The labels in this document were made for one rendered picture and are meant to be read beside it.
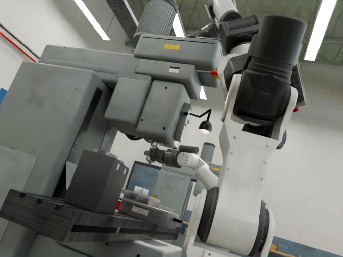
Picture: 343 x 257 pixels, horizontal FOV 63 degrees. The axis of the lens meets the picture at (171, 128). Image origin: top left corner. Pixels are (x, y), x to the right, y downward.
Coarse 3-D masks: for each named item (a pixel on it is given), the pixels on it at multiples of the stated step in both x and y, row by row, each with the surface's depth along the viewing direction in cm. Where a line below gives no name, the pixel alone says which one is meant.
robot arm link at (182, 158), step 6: (174, 150) 136; (180, 150) 135; (186, 150) 133; (192, 150) 131; (198, 150) 133; (174, 156) 133; (180, 156) 129; (186, 156) 127; (192, 156) 130; (174, 162) 133; (180, 162) 128; (186, 162) 126; (192, 162) 129; (198, 162) 133
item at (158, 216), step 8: (128, 192) 135; (128, 200) 134; (136, 200) 145; (120, 208) 134; (128, 208) 133; (136, 208) 132; (144, 208) 131; (152, 208) 129; (136, 216) 130; (144, 216) 129; (152, 216) 128; (160, 216) 127; (168, 216) 126; (176, 216) 135; (160, 224) 125; (168, 224) 127; (176, 224) 137
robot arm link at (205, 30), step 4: (204, 28) 158; (208, 28) 156; (196, 32) 160; (200, 32) 160; (204, 32) 157; (208, 32) 156; (196, 36) 159; (200, 36) 158; (204, 36) 158; (208, 36) 157; (212, 36) 158
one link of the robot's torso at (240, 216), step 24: (288, 120) 76; (240, 144) 74; (264, 144) 74; (240, 168) 72; (264, 168) 72; (216, 192) 70; (240, 192) 69; (216, 216) 66; (240, 216) 66; (264, 216) 66; (216, 240) 67; (240, 240) 65; (264, 240) 66
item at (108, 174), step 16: (80, 160) 96; (96, 160) 96; (112, 160) 95; (80, 176) 94; (96, 176) 94; (112, 176) 97; (80, 192) 92; (96, 192) 92; (112, 192) 102; (96, 208) 91; (112, 208) 107
